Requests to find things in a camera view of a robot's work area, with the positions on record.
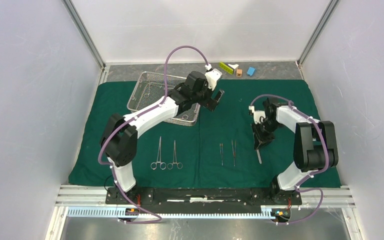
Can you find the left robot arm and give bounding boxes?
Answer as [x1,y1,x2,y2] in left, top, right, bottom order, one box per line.
[98,68,224,204]

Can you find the steel forceps near tray edge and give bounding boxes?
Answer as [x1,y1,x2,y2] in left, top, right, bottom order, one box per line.
[144,82,158,98]

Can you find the steel forceps with ring handles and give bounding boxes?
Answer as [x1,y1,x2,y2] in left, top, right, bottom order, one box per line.
[150,136,167,170]

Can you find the yellow-green lego brick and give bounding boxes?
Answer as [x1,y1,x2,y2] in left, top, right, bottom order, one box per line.
[219,62,235,75]

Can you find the white small block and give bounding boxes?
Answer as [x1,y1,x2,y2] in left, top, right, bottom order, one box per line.
[228,64,239,74]

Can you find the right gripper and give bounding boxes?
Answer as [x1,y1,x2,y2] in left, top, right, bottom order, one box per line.
[251,119,282,150]

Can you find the brown wooden cube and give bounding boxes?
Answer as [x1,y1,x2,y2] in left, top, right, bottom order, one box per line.
[235,69,243,78]

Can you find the blue small block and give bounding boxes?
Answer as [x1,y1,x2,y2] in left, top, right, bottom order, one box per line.
[246,67,256,77]

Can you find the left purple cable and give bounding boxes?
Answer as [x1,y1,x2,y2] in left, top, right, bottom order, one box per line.
[97,45,212,225]

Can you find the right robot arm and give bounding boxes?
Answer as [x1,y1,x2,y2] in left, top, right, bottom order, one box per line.
[248,94,339,204]

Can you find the pointed steel tweezers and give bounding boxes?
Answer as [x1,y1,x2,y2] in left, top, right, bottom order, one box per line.
[231,139,236,167]

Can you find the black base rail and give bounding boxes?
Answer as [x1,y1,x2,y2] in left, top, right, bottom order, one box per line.
[105,186,303,219]

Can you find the metal mesh instrument tray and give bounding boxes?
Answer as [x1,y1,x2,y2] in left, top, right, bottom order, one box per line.
[126,71,201,127]

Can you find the green surgical cloth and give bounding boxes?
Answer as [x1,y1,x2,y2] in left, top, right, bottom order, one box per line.
[68,78,343,190]

